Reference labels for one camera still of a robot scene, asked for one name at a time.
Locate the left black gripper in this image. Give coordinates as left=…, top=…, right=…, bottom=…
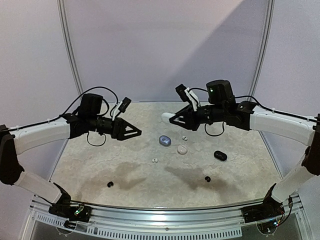
left=87, top=114, right=142, bottom=140

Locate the white oblong charging case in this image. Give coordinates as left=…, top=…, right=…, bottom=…
left=161, top=112, right=180, bottom=124

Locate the blue earbud charging case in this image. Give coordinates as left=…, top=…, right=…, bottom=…
left=158, top=135, right=172, bottom=147

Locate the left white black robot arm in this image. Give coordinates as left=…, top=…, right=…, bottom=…
left=0, top=93, right=142, bottom=217

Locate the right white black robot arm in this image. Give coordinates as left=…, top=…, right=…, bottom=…
left=161, top=79, right=320, bottom=218

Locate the black earbud charging case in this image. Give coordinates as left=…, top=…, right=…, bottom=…
left=213, top=150, right=228, bottom=162

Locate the black earbud left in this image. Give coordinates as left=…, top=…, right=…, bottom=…
left=107, top=182, right=114, bottom=188

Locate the black earbud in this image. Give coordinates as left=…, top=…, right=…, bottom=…
left=204, top=176, right=211, bottom=183
left=107, top=182, right=114, bottom=188

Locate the black earbud right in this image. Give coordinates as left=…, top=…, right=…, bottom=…
left=204, top=176, right=211, bottom=183

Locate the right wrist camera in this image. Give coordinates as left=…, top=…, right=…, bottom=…
left=175, top=84, right=201, bottom=112

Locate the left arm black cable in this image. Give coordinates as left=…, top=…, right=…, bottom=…
left=4, top=86, right=121, bottom=147

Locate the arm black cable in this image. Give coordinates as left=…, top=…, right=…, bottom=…
left=186, top=87, right=320, bottom=137
left=4, top=86, right=121, bottom=147

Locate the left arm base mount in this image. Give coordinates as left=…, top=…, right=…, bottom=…
left=48, top=200, right=93, bottom=223

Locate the right aluminium corner post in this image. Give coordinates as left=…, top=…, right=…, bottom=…
left=248, top=0, right=275, bottom=96

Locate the aluminium corner post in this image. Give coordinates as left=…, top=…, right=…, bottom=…
left=57, top=0, right=84, bottom=94
left=248, top=0, right=275, bottom=96

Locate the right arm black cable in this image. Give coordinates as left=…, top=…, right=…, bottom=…
left=186, top=87, right=320, bottom=137

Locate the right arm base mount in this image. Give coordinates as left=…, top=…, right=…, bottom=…
left=241, top=198, right=285, bottom=223

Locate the left aluminium corner post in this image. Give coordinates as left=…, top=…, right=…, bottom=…
left=57, top=0, right=84, bottom=94

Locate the aluminium front rail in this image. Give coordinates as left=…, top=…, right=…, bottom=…
left=20, top=194, right=313, bottom=240

